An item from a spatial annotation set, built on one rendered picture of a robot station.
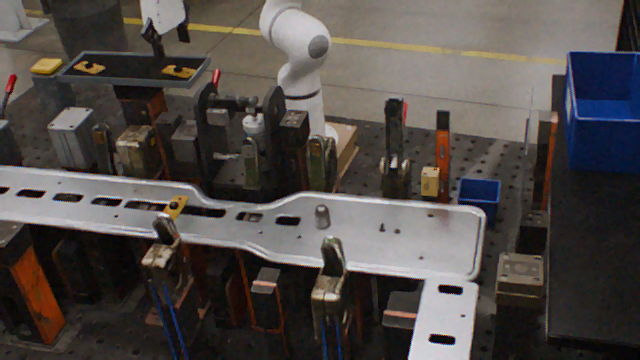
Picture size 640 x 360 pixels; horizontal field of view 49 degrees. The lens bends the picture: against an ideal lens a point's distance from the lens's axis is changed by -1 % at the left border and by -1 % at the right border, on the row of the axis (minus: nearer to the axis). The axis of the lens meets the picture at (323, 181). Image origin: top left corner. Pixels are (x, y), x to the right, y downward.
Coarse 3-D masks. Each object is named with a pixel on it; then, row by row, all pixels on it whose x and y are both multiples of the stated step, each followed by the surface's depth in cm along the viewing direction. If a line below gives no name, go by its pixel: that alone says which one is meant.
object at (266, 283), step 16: (272, 272) 139; (256, 288) 136; (272, 288) 136; (256, 304) 138; (272, 304) 137; (272, 320) 139; (272, 336) 144; (288, 336) 149; (272, 352) 147; (288, 352) 150
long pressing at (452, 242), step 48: (48, 192) 166; (96, 192) 164; (144, 192) 163; (192, 192) 161; (192, 240) 148; (240, 240) 146; (288, 240) 145; (384, 240) 142; (432, 240) 141; (480, 240) 140
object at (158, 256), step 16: (176, 240) 141; (160, 256) 138; (176, 256) 140; (160, 272) 137; (176, 272) 142; (160, 288) 140; (176, 288) 142; (160, 304) 143; (176, 304) 143; (192, 304) 151; (176, 320) 146; (192, 320) 151; (176, 336) 150; (192, 336) 152; (176, 352) 153; (192, 352) 152; (208, 352) 160
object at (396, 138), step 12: (396, 96) 145; (384, 108) 143; (396, 108) 142; (384, 120) 147; (396, 120) 147; (384, 132) 148; (396, 132) 148; (384, 144) 149; (396, 144) 149; (384, 156) 151
